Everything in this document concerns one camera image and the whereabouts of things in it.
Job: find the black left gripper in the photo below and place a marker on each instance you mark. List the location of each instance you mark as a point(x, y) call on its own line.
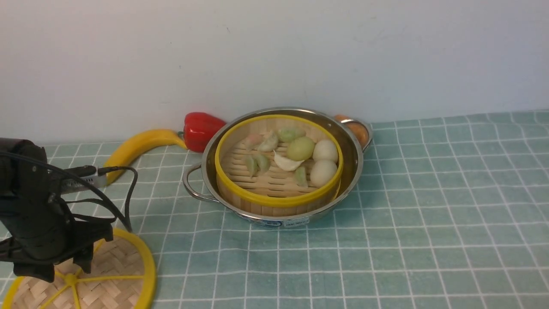
point(43, 230)

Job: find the yellow woven steamer lid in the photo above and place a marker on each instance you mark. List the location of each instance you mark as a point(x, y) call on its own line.
point(123, 276)

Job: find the yellow bamboo steamer basket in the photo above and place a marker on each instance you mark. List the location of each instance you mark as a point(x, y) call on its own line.
point(274, 193)

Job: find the stainless steel pot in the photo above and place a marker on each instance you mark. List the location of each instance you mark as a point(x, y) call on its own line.
point(200, 180)

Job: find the yellow plastic banana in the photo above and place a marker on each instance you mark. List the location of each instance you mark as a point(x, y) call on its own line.
point(141, 143)

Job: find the red bell pepper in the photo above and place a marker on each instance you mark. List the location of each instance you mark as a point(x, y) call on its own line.
point(199, 129)

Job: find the green dumpling pair left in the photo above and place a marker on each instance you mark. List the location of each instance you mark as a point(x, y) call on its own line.
point(257, 164)

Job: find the pink dumpling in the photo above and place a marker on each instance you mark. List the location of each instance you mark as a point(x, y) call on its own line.
point(252, 141)

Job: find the white dumpling top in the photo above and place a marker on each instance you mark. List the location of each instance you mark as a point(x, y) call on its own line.
point(269, 143)

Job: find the white dumpling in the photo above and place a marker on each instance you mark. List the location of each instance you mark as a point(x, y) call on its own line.
point(285, 163)
point(269, 143)

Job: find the white dumpling centre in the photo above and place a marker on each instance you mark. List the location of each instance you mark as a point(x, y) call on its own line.
point(285, 163)

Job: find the green dumpling lower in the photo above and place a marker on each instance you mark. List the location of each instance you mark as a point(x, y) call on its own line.
point(300, 176)

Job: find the green dumpling top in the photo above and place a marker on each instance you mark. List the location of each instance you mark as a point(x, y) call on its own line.
point(289, 134)

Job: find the green round bun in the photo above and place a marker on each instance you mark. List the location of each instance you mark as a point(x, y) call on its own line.
point(300, 149)

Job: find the brown potato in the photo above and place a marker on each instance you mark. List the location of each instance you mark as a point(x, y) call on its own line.
point(359, 129)

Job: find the green checkered tablecloth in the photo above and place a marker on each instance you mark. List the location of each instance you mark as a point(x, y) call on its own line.
point(448, 213)

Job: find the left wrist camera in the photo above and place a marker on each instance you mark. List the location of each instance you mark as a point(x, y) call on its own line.
point(91, 175)

